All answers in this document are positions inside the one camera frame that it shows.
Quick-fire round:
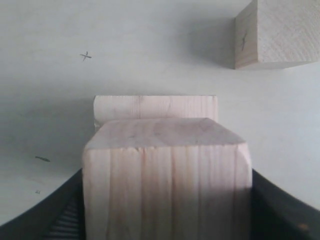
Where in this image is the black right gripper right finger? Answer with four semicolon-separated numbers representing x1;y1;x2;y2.
251;170;320;240

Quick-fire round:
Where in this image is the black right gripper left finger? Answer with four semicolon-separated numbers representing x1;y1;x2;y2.
0;169;86;240

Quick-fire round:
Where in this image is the second largest wooden cube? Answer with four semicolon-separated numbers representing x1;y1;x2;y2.
82;118;252;240

